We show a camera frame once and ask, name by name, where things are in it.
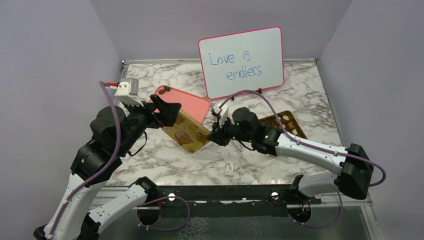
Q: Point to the gold chocolate box tray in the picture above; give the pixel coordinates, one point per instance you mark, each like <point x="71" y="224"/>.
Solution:
<point x="288" y="121"/>

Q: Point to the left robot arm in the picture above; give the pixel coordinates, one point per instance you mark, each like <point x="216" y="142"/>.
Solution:
<point x="113" y="135"/>

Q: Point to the small white red card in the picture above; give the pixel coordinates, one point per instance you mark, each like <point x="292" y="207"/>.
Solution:
<point x="229" y="169"/>

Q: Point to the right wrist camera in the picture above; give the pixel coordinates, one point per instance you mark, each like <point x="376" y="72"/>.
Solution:
<point x="220" y="112"/>

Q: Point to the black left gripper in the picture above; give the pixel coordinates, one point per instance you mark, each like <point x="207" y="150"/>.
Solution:
<point x="168" y="114"/>

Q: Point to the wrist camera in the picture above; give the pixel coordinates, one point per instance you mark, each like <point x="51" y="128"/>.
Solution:
<point x="220" y="112"/>
<point x="127" y="92"/>

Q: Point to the silver tin lid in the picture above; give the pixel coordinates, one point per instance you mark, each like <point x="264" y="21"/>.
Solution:
<point x="188" y="133"/>

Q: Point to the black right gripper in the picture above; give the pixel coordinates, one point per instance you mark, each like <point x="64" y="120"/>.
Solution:
<point x="217" y="134"/>

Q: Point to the black metal base rail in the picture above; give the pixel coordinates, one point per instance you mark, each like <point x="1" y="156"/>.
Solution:
<point x="222" y="201"/>

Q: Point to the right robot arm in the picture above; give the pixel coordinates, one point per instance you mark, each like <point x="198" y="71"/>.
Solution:
<point x="349" y="170"/>

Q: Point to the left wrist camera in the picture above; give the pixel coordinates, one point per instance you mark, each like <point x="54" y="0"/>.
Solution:
<point x="127" y="92"/>

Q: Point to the pink framed whiteboard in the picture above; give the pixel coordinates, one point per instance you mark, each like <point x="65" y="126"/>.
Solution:
<point x="247" y="60"/>

